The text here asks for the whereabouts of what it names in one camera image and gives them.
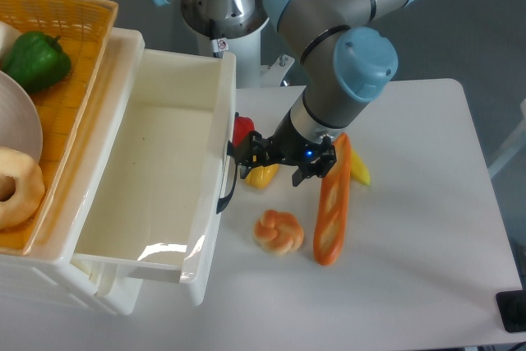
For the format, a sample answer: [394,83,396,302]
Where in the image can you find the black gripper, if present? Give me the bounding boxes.
[233,110,337,187]

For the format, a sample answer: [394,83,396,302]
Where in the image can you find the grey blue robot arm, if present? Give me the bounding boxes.
[152,0,416,184]

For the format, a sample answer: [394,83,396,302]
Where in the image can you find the white plastic drawer cabinet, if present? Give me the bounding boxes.
[1,28,145,311]

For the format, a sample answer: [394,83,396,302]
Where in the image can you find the yellow bell pepper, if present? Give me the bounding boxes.
[245,164,279,189]

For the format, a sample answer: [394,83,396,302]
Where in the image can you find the red bell pepper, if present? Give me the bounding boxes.
[232,113,255,147]

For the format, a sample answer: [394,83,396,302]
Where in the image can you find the yellow banana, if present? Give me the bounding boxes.
[350,149,371,186]

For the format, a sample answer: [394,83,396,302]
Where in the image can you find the knotted bread roll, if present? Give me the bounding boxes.
[252,210,304,256]

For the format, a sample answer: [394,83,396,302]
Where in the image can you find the orange baguette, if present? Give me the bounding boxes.
[313,133,352,266]

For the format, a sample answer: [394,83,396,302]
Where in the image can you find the yellow woven basket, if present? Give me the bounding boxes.
[1,0,118,256]

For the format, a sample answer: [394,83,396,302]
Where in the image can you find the beige donut bread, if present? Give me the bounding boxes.
[1,146,45,229]

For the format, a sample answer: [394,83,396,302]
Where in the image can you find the white plate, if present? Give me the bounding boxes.
[0,72,43,162]

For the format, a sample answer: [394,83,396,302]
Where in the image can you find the green bell pepper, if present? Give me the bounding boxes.
[1,31,72,94]

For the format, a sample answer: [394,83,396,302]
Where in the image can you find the black device at edge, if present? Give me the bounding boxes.
[496,290,525,333]

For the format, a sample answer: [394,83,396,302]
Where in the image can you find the white object in basket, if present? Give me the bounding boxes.
[0,21,21,59]

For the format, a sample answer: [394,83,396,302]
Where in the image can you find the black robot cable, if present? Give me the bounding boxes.
[208,17,226,58]

